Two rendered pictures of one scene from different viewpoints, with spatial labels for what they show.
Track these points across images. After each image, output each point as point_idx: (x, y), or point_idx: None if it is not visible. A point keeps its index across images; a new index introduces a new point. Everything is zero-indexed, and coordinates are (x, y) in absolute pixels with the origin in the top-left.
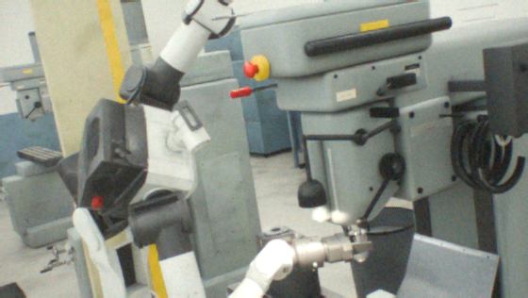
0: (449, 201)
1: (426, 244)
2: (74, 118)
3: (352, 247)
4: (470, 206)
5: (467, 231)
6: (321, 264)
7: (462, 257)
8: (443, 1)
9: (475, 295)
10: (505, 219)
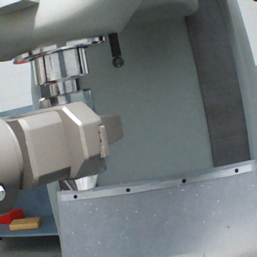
0: (136, 88)
1: (91, 204)
2: None
3: (95, 114)
4: (189, 80)
5: (184, 140)
6: (14, 191)
7: (185, 195)
8: None
9: (233, 244)
10: (252, 89)
